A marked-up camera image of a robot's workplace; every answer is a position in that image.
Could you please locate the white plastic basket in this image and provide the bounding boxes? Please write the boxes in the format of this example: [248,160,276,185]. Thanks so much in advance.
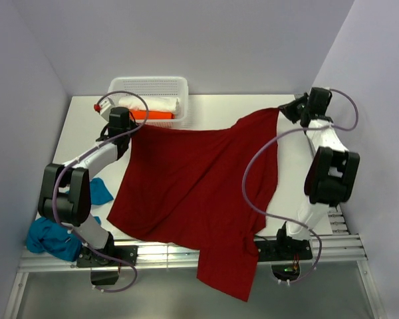
[99,76,189,128]

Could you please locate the dark red t shirt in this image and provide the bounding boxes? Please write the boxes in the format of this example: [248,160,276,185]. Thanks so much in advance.
[108,108,279,301]

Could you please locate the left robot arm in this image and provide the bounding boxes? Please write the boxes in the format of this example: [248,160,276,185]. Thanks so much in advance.
[38,107,138,265]

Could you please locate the rolled orange t shirt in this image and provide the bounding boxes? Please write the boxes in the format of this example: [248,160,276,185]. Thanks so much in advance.
[130,110,174,120]

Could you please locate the rolled white t shirt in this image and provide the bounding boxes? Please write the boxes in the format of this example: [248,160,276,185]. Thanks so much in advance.
[118,96,180,114]

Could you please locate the teal blue t shirt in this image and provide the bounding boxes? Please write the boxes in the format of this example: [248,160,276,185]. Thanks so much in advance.
[25,177,115,263]

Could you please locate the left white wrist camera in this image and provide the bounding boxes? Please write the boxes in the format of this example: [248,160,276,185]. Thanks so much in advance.
[93,98,116,122]

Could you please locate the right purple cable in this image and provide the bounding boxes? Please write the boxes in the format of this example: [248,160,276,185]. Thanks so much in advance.
[241,88,359,284]

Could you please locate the purple cable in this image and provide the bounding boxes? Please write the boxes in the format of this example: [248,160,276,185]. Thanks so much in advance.
[51,90,150,294]
[241,88,359,284]

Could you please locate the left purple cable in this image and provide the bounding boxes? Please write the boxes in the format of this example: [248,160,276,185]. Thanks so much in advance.
[51,90,150,294]

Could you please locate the right side aluminium rail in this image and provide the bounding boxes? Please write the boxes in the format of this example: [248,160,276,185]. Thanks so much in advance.
[294,92,353,235]

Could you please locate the aluminium rail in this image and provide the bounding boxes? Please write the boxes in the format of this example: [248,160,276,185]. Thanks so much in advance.
[17,235,368,273]
[294,92,353,235]

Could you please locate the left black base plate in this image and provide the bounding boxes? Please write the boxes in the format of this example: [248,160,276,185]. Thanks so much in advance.
[76,245,138,268]

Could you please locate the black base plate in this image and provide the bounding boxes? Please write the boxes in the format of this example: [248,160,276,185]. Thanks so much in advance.
[254,239,313,262]
[76,245,138,268]

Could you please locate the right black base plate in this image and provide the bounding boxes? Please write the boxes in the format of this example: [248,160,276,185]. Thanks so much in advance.
[254,239,313,262]

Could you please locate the front aluminium rail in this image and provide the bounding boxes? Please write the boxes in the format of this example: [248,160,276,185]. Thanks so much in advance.
[17,235,368,273]

